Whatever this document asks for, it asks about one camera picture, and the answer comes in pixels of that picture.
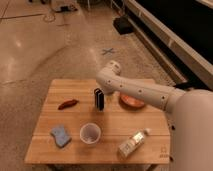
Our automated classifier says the clear plastic cup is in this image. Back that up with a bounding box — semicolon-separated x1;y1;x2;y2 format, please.
79;123;101;145

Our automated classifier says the red chili pepper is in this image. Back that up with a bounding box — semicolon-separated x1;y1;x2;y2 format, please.
58;99;79;110

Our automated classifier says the orange bowl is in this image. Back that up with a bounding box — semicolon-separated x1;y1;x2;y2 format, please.
120;93;145;108

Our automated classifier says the black whiteboard eraser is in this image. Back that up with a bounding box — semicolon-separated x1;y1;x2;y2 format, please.
94;88;104;111

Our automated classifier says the white plastic bottle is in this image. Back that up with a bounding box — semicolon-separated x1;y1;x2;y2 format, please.
118;128;151;158

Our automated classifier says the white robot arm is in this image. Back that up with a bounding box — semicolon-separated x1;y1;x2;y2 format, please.
96;61;213;171

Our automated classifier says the wooden folding table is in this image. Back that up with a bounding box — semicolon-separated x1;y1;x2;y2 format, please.
25;79;170;164

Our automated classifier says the blue sponge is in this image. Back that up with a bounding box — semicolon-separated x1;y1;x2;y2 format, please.
50;125;72;148

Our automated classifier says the black floor mat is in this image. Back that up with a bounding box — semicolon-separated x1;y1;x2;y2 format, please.
113;17;133;35

